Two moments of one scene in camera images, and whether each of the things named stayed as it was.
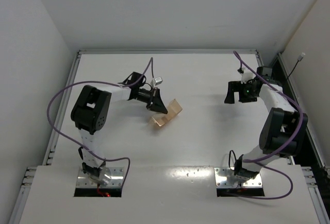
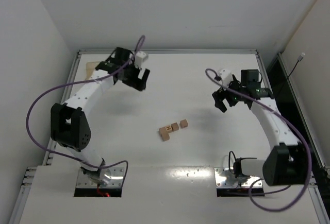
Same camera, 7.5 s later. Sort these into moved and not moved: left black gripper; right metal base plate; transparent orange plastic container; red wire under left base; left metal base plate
Moved: transparent orange plastic container; left black gripper
Not moved: left metal base plate; right metal base plate; red wire under left base
